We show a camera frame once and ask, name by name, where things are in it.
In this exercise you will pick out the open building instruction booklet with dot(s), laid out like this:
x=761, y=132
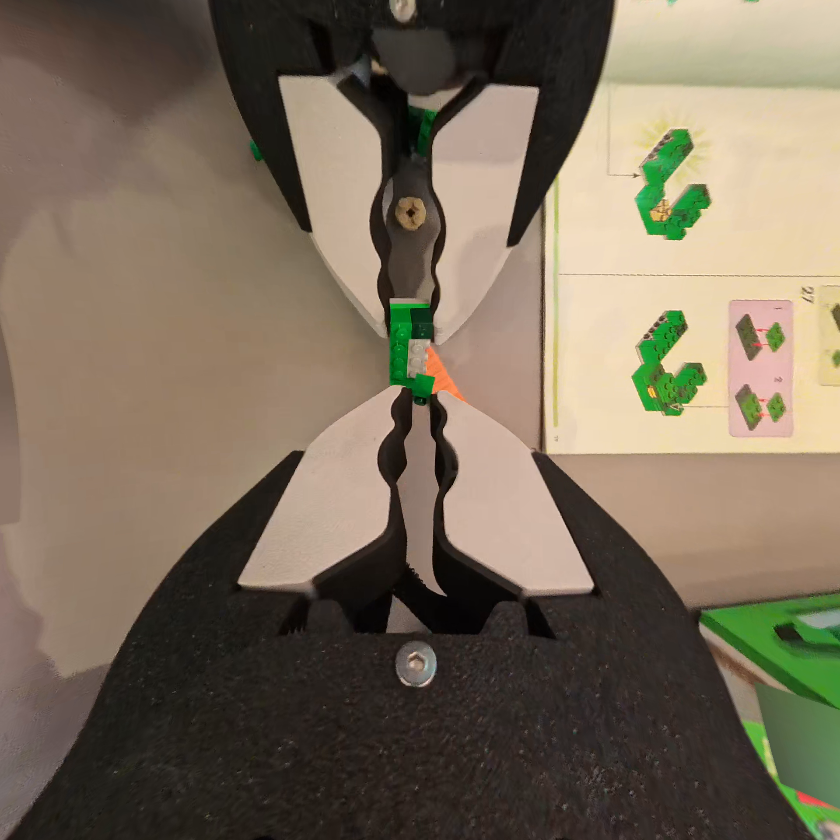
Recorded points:
x=774, y=216

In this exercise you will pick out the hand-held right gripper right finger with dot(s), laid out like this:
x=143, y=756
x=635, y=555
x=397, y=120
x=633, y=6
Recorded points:
x=512, y=512

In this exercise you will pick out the tan flower piece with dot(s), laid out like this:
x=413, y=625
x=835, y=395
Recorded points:
x=411, y=213

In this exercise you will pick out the green toy brick assembly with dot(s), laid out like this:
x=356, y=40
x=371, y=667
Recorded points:
x=399, y=348

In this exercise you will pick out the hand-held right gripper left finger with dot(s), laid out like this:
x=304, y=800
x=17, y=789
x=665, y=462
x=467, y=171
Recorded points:
x=328, y=512

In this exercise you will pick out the green toy set box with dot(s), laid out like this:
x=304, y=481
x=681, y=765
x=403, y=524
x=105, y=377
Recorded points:
x=741, y=630

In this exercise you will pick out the grey desk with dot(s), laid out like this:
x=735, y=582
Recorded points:
x=131, y=328

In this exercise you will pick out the orange brick separator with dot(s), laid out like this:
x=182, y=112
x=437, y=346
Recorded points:
x=441, y=377

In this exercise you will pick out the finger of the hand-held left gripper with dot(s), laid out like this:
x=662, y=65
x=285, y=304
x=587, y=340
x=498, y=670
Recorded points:
x=485, y=177
x=328, y=164

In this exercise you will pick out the small green brick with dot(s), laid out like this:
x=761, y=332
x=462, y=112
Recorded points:
x=256, y=151

